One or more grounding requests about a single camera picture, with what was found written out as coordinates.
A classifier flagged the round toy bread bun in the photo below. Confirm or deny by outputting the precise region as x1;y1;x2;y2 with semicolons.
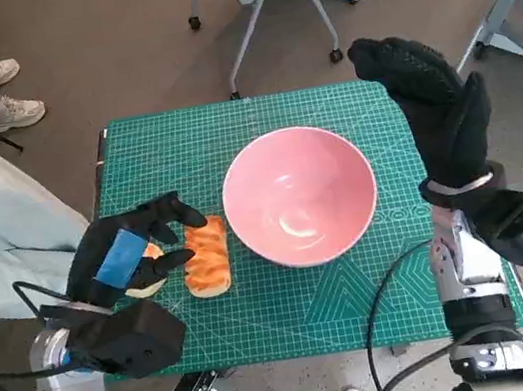
116;240;173;301

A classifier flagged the pink bowl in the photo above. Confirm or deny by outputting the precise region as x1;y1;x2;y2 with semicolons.
211;115;389;282

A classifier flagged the long braided toy bread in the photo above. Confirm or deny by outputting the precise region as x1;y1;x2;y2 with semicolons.
173;212;238;302

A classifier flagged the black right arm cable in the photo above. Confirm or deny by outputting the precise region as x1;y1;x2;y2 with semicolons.
350;222;523;391

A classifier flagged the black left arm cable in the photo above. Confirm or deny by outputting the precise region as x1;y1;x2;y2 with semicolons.
0;266;125;391

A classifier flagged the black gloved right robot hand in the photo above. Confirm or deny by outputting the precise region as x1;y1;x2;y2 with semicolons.
344;18;507;210

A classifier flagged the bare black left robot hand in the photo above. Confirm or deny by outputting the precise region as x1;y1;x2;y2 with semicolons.
50;186;221;314

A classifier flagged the green cutting mat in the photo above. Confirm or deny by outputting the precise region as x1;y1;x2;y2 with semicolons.
59;53;523;391

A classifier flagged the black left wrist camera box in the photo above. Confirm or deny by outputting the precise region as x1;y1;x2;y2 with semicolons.
62;293;195;390

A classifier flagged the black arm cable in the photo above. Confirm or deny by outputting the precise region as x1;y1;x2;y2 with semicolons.
0;266;125;391
350;222;523;391

